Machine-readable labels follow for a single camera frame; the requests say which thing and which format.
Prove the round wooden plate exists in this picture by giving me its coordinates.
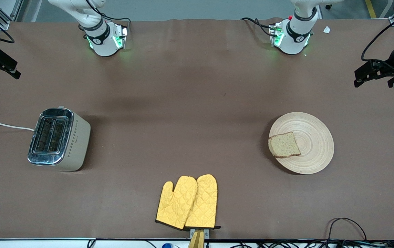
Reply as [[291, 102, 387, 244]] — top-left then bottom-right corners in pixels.
[[269, 112, 334, 175]]

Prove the brown bread slice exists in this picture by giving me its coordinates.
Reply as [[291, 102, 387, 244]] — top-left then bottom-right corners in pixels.
[[268, 132, 301, 159]]

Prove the cream and chrome toaster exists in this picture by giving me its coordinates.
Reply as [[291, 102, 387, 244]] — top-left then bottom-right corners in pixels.
[[28, 106, 91, 172]]

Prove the yellow quilted oven mitt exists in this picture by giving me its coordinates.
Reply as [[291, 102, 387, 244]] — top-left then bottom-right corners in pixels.
[[184, 174, 221, 230], [155, 176, 198, 230]]

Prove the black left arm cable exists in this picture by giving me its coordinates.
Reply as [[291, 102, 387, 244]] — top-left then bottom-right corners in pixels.
[[361, 9, 394, 73]]

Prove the black right base cable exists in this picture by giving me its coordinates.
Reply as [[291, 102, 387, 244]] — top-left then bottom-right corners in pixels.
[[85, 0, 132, 31]]

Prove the black base cable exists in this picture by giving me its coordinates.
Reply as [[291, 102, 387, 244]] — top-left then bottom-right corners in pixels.
[[85, 0, 132, 31], [241, 17, 275, 38]]

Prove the black left base cable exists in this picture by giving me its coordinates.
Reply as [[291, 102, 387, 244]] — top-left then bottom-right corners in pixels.
[[241, 17, 275, 38]]

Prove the black looped cable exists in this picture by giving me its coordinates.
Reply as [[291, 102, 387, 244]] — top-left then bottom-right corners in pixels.
[[326, 217, 368, 241]]

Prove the black cable tangle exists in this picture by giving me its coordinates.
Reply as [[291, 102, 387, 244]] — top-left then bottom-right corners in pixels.
[[218, 240, 394, 248]]

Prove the grey metal bracket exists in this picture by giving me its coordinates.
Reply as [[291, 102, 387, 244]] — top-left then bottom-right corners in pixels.
[[189, 228, 210, 239]]

